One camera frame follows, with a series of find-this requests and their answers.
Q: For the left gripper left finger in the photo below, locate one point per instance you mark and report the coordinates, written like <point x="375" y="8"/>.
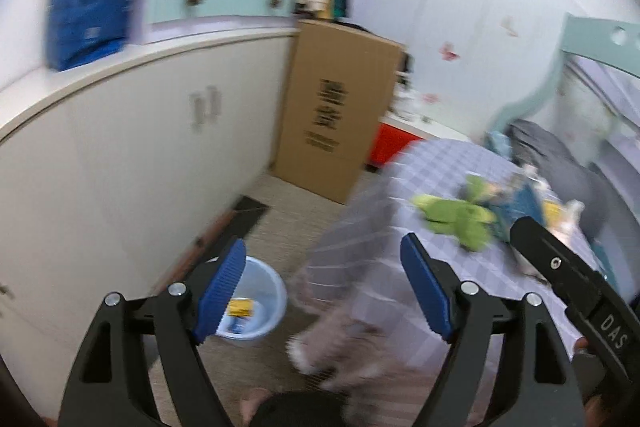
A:
<point x="109" y="384"/>

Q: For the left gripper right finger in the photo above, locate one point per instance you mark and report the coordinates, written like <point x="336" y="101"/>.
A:
<point x="535" y="384"/>

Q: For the green plastic wrapper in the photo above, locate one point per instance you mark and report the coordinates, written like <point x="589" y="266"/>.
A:
<point x="468" y="219"/>

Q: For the light blue trash bin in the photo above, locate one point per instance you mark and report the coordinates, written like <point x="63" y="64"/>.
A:
<point x="263" y="286"/>

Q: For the right hand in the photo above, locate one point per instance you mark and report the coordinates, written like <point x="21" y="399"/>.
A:
<point x="593" y="379"/>

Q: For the grey folded blanket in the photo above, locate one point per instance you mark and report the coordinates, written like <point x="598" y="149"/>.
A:
<point x="533" y="146"/>

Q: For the purple checked tablecloth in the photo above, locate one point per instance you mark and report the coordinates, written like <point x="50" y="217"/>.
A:
<point x="391" y="294"/>

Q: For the white low cabinet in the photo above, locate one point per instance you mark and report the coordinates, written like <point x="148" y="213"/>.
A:
<point x="110" y="181"/>

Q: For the teal bed headboard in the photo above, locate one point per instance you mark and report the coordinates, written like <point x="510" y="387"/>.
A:
<point x="608" y="42"/>

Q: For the red storage box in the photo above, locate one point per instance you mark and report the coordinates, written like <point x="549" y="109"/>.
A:
<point x="395" y="133"/>

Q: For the tall cardboard box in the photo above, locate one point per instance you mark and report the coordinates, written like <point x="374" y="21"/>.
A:
<point x="340" y="84"/>

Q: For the blue shopping bag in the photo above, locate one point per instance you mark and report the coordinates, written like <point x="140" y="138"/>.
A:
<point x="79" y="32"/>

